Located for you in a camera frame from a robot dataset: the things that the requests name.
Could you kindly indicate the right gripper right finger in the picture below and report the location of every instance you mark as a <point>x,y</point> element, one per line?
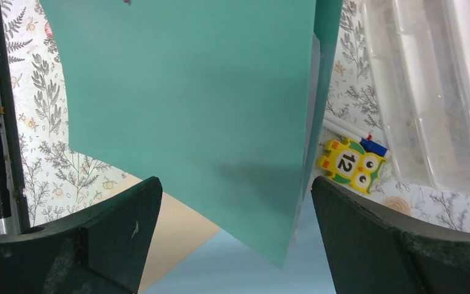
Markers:
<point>371,248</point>

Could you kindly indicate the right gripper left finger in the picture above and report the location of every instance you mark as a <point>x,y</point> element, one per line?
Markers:
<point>99,249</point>

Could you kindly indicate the light blue folder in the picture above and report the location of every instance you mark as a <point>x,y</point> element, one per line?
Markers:
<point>225,265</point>

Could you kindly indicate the teal folder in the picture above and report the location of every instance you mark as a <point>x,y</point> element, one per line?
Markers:
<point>221,100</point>

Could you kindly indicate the floral patterned desk mat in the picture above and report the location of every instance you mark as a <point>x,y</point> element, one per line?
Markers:
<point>59,181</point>

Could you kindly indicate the yellow owl eraser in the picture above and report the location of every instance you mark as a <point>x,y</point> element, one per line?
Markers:
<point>347,162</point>

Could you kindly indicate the blue cap whiteboard marker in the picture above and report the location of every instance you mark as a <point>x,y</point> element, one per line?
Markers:
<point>348,130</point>

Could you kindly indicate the white plastic drawer unit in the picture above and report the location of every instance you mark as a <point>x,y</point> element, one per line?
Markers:
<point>419,55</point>

